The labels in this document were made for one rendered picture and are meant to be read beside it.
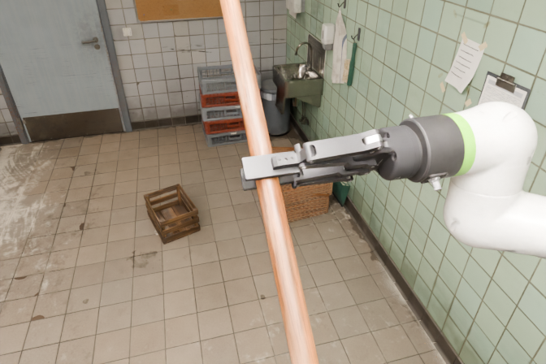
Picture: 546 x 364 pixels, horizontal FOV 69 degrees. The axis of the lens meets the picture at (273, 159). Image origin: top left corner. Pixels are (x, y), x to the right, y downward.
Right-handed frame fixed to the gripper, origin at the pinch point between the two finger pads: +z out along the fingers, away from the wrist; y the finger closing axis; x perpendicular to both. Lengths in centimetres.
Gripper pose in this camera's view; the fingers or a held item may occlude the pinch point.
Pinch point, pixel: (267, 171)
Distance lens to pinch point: 52.3
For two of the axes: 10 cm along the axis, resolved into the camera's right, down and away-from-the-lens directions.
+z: -9.7, 1.3, -2.0
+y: -1.4, 3.9, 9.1
